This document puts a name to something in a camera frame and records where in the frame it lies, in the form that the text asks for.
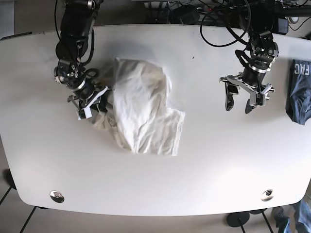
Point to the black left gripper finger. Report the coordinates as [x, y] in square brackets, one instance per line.
[230, 91]
[249, 108]

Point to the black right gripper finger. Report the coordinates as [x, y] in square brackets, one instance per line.
[102, 103]

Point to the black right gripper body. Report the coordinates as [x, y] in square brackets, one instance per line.
[88, 98]

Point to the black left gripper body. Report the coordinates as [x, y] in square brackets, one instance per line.
[237, 80]

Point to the white printed T-shirt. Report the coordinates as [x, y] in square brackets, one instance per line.
[137, 114]

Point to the navy blue T-shirt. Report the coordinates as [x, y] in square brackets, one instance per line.
[298, 104]

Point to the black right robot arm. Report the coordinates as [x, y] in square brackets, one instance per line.
[74, 51]

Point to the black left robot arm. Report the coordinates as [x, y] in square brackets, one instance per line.
[260, 51]

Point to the right silver table grommet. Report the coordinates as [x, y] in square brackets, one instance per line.
[267, 195]

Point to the silver table grommet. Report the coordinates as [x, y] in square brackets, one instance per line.
[57, 196]
[267, 195]

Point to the left silver table grommet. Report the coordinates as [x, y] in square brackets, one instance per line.
[57, 196]

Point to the black left table leg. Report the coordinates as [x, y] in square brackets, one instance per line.
[8, 178]

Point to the black round stand base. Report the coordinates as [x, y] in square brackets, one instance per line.
[237, 219]

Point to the person in blue jeans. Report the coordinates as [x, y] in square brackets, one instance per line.
[302, 218]

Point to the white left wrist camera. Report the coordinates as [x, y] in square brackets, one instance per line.
[257, 99]

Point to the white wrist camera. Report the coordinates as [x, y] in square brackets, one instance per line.
[85, 109]
[257, 99]

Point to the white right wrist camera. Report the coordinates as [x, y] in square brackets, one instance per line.
[85, 109]

